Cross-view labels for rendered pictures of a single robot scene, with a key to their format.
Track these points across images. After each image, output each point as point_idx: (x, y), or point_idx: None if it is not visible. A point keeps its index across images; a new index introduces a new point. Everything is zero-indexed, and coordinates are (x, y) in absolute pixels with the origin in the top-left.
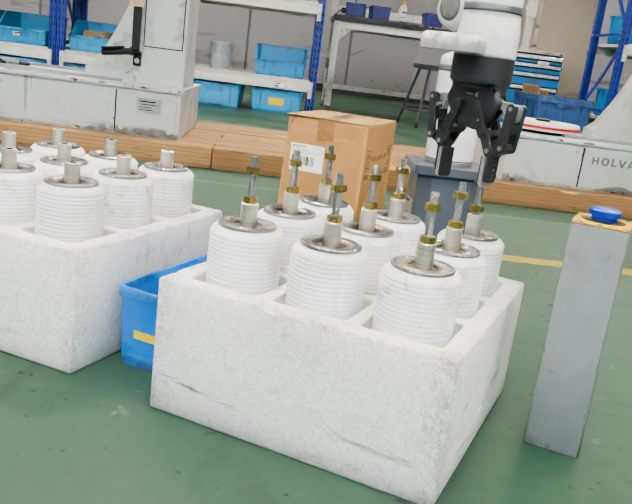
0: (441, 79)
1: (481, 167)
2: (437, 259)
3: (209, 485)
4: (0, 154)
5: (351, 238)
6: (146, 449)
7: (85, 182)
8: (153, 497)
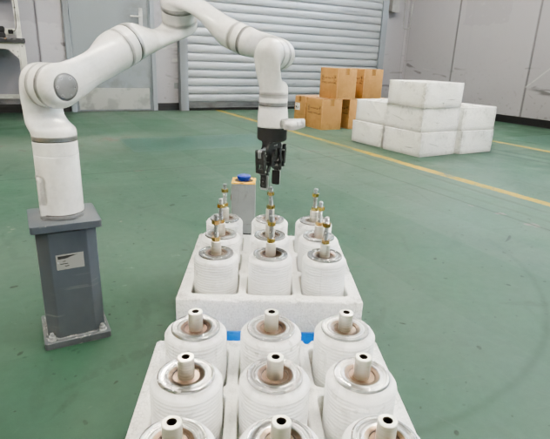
0: (66, 150)
1: (279, 175)
2: (286, 222)
3: (385, 335)
4: (311, 430)
5: (288, 238)
6: (387, 359)
7: (335, 323)
8: (410, 343)
